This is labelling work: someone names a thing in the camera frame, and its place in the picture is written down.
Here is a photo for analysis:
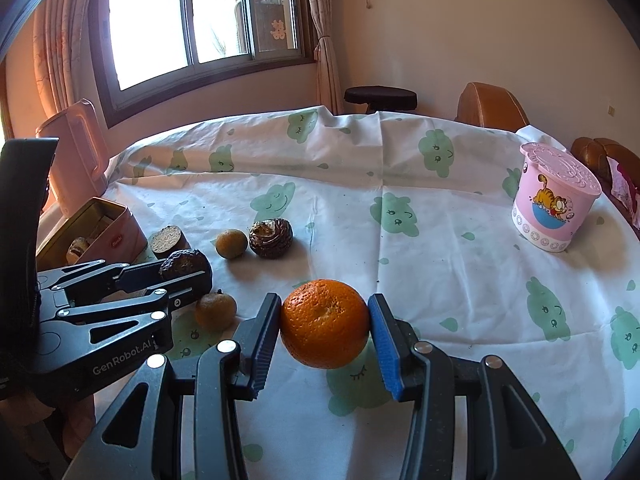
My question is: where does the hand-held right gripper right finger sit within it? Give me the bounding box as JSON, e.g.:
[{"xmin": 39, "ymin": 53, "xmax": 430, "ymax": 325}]
[{"xmin": 366, "ymin": 292, "xmax": 582, "ymax": 480}]

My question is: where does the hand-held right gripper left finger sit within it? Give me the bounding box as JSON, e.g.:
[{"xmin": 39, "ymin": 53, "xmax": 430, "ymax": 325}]
[{"xmin": 62, "ymin": 292, "xmax": 283, "ymax": 480}]

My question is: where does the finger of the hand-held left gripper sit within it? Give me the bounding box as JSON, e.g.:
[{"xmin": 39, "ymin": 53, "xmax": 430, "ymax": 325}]
[
  {"xmin": 40, "ymin": 270, "xmax": 213, "ymax": 358},
  {"xmin": 37, "ymin": 259, "xmax": 168, "ymax": 292}
]

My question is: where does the wrinkled dark passion fruit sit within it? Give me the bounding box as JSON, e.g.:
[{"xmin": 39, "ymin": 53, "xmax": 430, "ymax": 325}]
[
  {"xmin": 248, "ymin": 218, "xmax": 294, "ymax": 260},
  {"xmin": 159, "ymin": 249, "xmax": 212, "ymax": 283}
]

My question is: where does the small yellowish round fruit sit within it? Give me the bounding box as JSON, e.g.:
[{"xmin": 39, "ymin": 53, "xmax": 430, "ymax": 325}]
[
  {"xmin": 194, "ymin": 291, "xmax": 237, "ymax": 332},
  {"xmin": 216, "ymin": 228, "xmax": 249, "ymax": 260}
]

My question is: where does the pink metal tin box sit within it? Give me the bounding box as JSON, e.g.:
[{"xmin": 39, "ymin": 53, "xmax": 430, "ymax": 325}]
[{"xmin": 36, "ymin": 196, "xmax": 148, "ymax": 271}]

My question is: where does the orange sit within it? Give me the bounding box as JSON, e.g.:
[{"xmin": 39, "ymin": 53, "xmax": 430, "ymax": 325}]
[{"xmin": 280, "ymin": 279, "xmax": 371, "ymax": 370}]

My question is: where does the white tablecloth green cloud print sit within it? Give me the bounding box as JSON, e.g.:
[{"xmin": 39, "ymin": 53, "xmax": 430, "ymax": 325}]
[{"xmin": 30, "ymin": 105, "xmax": 640, "ymax": 480}]

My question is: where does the pink electric kettle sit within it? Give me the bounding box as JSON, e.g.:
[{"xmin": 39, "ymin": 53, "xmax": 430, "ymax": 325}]
[{"xmin": 35, "ymin": 99, "xmax": 110, "ymax": 218}]

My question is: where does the wide pink curtain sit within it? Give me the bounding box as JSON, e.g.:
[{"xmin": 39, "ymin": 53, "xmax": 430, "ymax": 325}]
[{"xmin": 32, "ymin": 0, "xmax": 108, "ymax": 116}]

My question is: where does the pink cartoon cup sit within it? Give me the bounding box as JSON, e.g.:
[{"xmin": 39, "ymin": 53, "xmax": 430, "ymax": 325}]
[{"xmin": 511, "ymin": 142, "xmax": 602, "ymax": 253}]

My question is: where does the dark framed window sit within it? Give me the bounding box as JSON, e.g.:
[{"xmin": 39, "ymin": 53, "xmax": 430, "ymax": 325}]
[{"xmin": 92, "ymin": 0, "xmax": 318, "ymax": 128}]

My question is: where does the dark round stool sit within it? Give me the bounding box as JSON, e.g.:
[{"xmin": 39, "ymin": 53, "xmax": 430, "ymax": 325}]
[{"xmin": 343, "ymin": 86, "xmax": 418, "ymax": 114}]

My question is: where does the brown leather chair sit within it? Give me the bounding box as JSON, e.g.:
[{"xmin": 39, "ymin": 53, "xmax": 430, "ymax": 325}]
[{"xmin": 454, "ymin": 81, "xmax": 531, "ymax": 133}]

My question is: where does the narrow pink curtain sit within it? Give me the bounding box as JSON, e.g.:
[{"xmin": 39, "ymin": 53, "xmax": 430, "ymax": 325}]
[{"xmin": 302, "ymin": 0, "xmax": 346, "ymax": 113}]

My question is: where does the brown leather sofa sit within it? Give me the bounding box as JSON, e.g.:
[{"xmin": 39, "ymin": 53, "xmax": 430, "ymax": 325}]
[{"xmin": 570, "ymin": 136, "xmax": 640, "ymax": 231}]

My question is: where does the floral pink cushion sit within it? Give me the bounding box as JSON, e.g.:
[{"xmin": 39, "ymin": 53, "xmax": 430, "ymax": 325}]
[{"xmin": 607, "ymin": 157, "xmax": 640, "ymax": 211}]

